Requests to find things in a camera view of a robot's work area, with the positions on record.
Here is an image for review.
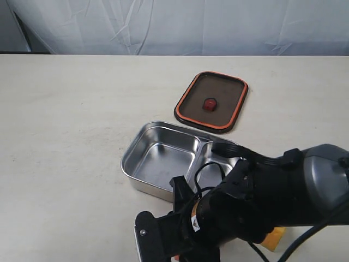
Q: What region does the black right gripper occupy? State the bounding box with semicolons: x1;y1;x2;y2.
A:
134;176;220;261

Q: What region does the yellow toy cheese wedge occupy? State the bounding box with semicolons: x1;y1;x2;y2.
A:
261;227;286;252

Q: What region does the smoked transparent lid orange seal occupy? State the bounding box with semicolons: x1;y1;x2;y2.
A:
173;71;249;134

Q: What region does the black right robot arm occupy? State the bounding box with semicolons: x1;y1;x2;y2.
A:
135;142;348;261

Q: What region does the stainless steel two-compartment lunch box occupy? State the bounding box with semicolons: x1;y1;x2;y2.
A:
121;121;238;201

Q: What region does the white wrinkled backdrop cloth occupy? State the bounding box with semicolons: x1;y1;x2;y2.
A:
6;1;348;56

